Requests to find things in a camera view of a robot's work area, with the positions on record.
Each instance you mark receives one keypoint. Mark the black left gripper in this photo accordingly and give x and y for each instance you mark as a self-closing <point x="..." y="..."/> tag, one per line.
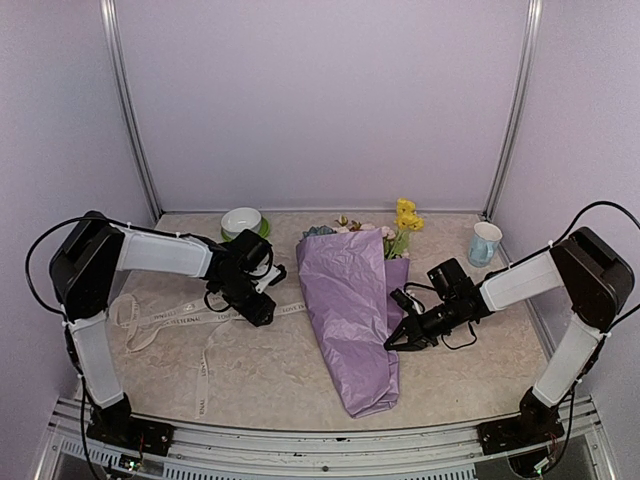
<point x="256" y="312"/>

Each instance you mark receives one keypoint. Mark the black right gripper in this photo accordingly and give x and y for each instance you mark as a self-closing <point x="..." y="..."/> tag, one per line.
<point x="418" y="336"/>

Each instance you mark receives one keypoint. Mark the purple wrapping paper sheet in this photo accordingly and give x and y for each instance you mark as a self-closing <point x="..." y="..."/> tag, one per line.
<point x="346" y="283"/>

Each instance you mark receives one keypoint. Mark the blue hydrangea fake flower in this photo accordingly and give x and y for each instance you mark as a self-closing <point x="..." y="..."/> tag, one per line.
<point x="318" y="231"/>

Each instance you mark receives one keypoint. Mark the cream printed ribbon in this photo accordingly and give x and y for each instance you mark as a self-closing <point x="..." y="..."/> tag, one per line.
<point x="208" y="364"/>

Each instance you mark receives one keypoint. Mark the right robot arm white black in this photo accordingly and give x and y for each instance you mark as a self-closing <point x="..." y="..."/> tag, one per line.
<point x="587" y="276"/>

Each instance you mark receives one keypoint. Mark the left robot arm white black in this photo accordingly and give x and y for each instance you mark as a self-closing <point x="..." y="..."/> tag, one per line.
<point x="98" y="250"/>

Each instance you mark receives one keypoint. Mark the green plate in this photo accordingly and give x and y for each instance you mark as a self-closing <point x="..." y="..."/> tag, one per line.
<point x="264" y="230"/>

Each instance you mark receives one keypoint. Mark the white ceramic bowl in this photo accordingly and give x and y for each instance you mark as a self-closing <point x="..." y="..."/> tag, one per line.
<point x="238" y="220"/>

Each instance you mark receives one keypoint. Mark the white blue paper cup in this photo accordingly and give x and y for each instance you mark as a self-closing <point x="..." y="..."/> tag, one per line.
<point x="484" y="243"/>

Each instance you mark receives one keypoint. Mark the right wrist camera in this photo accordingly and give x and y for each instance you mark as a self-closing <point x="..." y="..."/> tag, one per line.
<point x="406" y="302"/>

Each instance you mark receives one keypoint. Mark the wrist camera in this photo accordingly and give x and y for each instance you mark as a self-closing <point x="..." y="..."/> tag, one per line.
<point x="406" y="302"/>
<point x="266" y="275"/>

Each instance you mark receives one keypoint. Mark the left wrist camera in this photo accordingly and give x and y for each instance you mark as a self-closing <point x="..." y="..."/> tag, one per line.
<point x="266" y="275"/>

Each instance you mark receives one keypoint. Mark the front aluminium rail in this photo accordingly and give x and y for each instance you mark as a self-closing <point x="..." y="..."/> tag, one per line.
<point x="200" y="451"/>

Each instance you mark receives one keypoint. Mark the left aluminium frame post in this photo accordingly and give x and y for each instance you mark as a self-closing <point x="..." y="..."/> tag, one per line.
<point x="110" y="23"/>

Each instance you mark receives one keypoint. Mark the aluminium frame post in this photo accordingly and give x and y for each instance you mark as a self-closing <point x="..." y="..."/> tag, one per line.
<point x="517" y="106"/>
<point x="110" y="23"/>

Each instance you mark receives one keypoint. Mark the right aluminium frame post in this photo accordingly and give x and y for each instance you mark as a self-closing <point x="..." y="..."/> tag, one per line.
<point x="517" y="106"/>

